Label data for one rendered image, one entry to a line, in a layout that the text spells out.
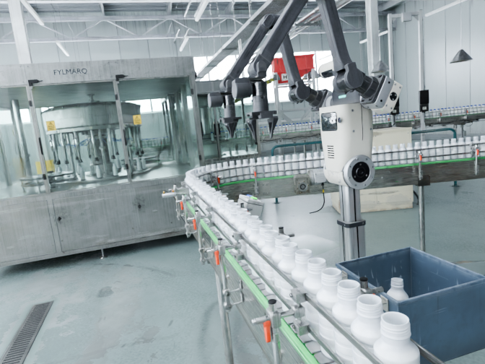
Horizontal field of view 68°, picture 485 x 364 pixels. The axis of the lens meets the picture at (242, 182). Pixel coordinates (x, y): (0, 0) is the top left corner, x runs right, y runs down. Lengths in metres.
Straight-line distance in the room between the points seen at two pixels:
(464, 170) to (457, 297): 2.36
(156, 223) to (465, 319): 3.92
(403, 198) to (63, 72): 4.79
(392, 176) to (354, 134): 1.60
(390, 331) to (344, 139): 1.21
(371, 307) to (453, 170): 2.90
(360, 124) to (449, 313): 0.86
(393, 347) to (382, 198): 5.18
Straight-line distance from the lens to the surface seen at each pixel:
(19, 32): 10.28
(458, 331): 1.27
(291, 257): 0.85
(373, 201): 5.68
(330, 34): 1.55
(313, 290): 0.76
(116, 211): 4.67
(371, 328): 0.62
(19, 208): 4.82
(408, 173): 3.30
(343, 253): 1.90
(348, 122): 1.68
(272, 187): 3.05
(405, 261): 1.48
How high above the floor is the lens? 1.45
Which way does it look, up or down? 9 degrees down
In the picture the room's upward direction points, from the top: 6 degrees counter-clockwise
